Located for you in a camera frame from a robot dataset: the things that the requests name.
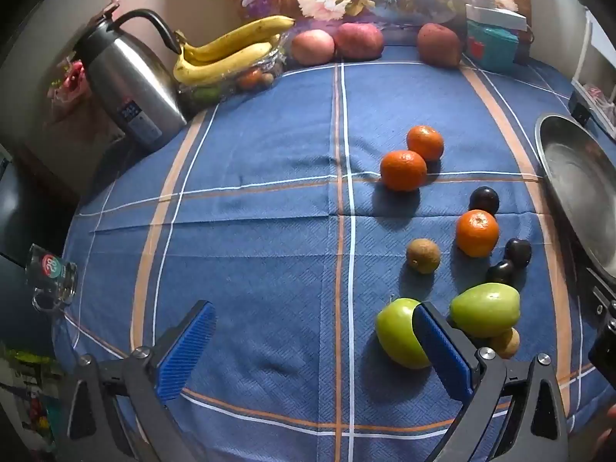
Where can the clear plastic fruit tray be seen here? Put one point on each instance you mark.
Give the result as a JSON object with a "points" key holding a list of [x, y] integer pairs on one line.
{"points": [[226, 86]]}

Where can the pink artificial flowers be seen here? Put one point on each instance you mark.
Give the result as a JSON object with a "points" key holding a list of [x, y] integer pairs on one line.
{"points": [[72, 77]]}

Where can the brown kiwi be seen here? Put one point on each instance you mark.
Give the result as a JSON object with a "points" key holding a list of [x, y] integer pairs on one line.
{"points": [[423, 256]]}

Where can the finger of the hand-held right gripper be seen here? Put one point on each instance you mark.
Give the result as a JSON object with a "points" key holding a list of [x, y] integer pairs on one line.
{"points": [[601, 298]]}

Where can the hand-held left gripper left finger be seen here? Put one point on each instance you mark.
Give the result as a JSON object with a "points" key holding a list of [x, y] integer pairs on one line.
{"points": [[187, 351]]}

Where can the orange mandarin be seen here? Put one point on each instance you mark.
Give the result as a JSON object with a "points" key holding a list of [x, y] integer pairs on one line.
{"points": [[477, 232], [403, 170], [425, 143]]}

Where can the black power adapter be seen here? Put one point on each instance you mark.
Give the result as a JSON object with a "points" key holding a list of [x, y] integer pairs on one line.
{"points": [[580, 108]]}

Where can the small orange fruit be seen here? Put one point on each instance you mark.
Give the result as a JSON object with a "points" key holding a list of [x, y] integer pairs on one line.
{"points": [[250, 78]]}

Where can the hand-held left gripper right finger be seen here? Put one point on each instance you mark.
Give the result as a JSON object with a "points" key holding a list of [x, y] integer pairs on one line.
{"points": [[440, 346]]}

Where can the teal box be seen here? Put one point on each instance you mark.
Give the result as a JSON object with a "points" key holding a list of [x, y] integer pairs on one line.
{"points": [[495, 50]]}

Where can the small brown fruit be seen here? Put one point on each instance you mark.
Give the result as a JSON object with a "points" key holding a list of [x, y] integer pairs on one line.
{"points": [[267, 78]]}

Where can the stainless steel kettle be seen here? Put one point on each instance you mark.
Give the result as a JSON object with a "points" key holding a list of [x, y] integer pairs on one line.
{"points": [[130, 86]]}

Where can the colourful packaging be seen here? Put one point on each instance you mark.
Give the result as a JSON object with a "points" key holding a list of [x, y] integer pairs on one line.
{"points": [[29, 394]]}

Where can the white shelf rack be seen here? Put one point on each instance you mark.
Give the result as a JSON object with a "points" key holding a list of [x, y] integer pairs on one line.
{"points": [[596, 91]]}

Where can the dark plum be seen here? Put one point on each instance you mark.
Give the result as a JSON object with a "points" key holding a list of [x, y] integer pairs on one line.
{"points": [[518, 251], [483, 199], [500, 272]]}

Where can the small yellow fruit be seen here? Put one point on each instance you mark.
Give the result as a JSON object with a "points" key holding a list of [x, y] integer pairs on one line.
{"points": [[506, 344]]}

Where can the white desk lamp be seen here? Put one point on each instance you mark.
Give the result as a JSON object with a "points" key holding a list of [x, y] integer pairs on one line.
{"points": [[495, 12]]}

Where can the glass mug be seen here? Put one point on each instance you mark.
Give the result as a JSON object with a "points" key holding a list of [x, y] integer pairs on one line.
{"points": [[50, 269]]}

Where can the green apple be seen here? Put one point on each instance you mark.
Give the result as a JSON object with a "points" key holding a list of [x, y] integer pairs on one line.
{"points": [[397, 332]]}

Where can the blue plaid tablecloth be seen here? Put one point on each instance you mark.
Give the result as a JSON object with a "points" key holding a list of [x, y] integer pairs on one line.
{"points": [[269, 231]]}

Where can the person's right hand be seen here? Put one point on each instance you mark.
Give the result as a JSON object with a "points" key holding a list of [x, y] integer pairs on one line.
{"points": [[605, 438]]}

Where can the round metal bowl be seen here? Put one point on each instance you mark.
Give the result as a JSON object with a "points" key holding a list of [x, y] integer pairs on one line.
{"points": [[577, 178]]}

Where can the red apple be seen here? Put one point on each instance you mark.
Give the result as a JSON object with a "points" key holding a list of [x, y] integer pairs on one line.
{"points": [[439, 45], [313, 47], [358, 41]]}

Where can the green mango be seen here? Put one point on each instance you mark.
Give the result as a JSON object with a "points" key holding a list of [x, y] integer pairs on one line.
{"points": [[486, 309]]}

